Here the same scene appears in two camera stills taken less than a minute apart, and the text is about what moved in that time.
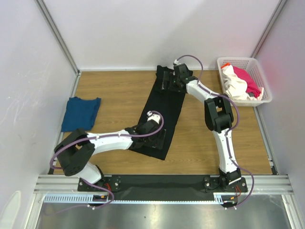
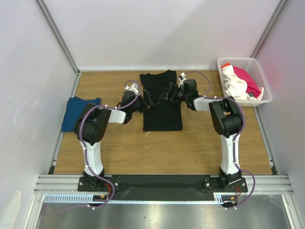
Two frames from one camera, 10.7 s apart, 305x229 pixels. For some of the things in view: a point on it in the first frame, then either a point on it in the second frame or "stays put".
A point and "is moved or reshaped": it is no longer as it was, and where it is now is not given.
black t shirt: (165, 107) is moved or reshaped
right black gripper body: (167, 81) to (174, 91)
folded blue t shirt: (80, 114) stays put
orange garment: (227, 64) stays put
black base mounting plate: (164, 188) stays put
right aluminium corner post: (278, 9) stays put
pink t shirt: (251, 88) stays put
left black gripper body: (154, 142) to (140, 105)
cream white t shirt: (236, 86) stays put
